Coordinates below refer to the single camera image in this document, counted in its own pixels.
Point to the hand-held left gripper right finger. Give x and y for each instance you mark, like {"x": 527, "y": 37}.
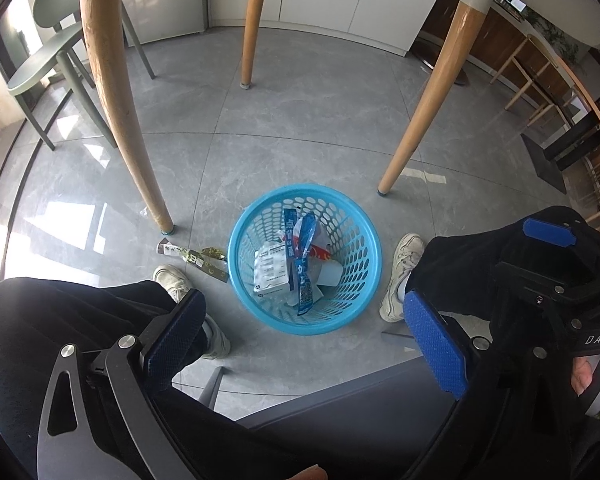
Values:
{"x": 437, "y": 345}

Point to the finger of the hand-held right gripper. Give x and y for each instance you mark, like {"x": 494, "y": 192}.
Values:
{"x": 547, "y": 232}
{"x": 530, "y": 285}

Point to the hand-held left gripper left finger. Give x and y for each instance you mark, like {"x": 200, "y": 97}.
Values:
{"x": 175, "y": 330}

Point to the green wrapper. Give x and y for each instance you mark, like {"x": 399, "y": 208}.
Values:
{"x": 200, "y": 259}

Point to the white cardboard box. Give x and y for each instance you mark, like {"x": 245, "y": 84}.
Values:
{"x": 270, "y": 272}

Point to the blue plastic basket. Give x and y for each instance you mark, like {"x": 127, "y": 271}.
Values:
{"x": 305, "y": 329}

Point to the blue snack packet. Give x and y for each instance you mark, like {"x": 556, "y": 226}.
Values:
{"x": 302, "y": 285}

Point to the person's right hand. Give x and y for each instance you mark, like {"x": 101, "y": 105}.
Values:
{"x": 584, "y": 377}

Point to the person's left hand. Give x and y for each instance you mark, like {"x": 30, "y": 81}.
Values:
{"x": 307, "y": 474}

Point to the person's left white shoe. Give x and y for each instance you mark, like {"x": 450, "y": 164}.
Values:
{"x": 172, "y": 280}

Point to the person's white shoe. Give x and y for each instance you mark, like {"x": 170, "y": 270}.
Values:
{"x": 172, "y": 280}
{"x": 402, "y": 270}

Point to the person's right leg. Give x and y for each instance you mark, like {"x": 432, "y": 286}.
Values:
{"x": 460, "y": 270}

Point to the black table base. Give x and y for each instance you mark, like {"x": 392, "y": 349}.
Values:
{"x": 545, "y": 160}

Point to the person's right white shoe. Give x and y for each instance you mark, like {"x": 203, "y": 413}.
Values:
{"x": 402, "y": 270}

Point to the wooden chair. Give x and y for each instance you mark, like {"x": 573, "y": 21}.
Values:
{"x": 520, "y": 94}

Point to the wooden table leg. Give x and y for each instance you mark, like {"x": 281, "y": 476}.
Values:
{"x": 430, "y": 100}
{"x": 115, "y": 110}
{"x": 252, "y": 20}

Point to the green plant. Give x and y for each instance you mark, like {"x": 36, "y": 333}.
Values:
{"x": 555, "y": 35}

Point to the dark wooden cabinet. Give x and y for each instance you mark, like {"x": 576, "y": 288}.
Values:
{"x": 495, "y": 35}

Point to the green chair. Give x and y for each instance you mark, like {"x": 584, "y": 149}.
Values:
{"x": 40, "y": 65}

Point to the white kitchen cabinet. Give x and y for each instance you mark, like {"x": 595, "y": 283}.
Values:
{"x": 330, "y": 0}

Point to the grey refrigerator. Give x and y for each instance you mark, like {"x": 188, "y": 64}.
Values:
{"x": 175, "y": 0}

